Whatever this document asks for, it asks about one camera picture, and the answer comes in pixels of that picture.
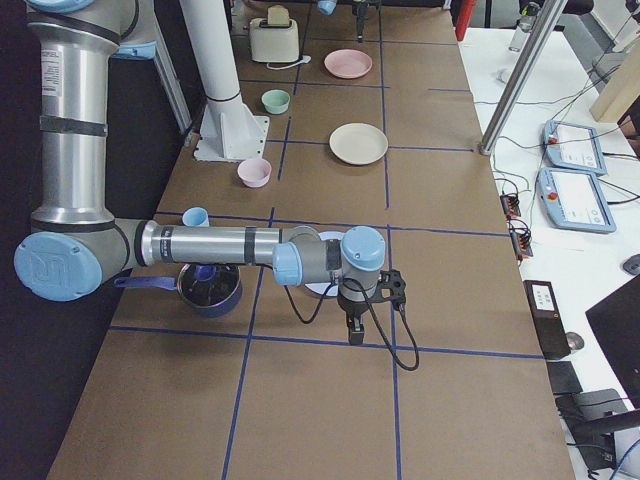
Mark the orange circuit board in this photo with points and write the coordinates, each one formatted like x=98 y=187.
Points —
x=510 y=205

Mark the light blue cup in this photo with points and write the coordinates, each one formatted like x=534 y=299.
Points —
x=195 y=217

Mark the teach pendant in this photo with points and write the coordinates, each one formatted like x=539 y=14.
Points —
x=572 y=146
x=573 y=200

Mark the black power box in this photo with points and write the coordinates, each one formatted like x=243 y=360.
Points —
x=546 y=318

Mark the pink plate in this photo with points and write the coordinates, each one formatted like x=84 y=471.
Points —
x=348 y=63

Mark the toast slice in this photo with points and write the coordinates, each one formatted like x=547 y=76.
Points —
x=278 y=17

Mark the aluminium frame post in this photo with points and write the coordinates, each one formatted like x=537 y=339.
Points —
x=528 y=56

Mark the near teach pendant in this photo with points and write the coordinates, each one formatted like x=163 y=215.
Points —
x=573 y=200

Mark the green bowl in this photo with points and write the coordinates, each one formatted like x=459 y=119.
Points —
x=276 y=101

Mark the water bottle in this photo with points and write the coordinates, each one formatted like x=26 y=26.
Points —
x=524 y=26

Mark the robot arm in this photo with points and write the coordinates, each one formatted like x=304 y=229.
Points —
x=327 y=7
x=77 y=244

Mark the black computer mouse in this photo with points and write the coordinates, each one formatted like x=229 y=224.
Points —
x=632 y=265

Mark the pink bowl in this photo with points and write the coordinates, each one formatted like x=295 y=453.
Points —
x=254 y=172

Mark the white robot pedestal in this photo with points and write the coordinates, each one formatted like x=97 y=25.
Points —
x=229 y=131

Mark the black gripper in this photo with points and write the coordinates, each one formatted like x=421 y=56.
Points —
x=359 y=11
x=351 y=309

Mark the cream toaster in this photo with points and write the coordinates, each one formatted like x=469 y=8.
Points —
x=273 y=44

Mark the light blue plate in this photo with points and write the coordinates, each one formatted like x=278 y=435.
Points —
x=325 y=287

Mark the far teach pendant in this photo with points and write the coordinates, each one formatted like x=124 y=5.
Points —
x=572 y=146

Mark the cream plate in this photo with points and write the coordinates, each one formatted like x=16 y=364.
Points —
x=358 y=143

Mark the dark blue pot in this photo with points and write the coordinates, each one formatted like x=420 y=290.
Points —
x=212 y=290

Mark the black monitor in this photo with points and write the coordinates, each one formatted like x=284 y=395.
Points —
x=614 y=322

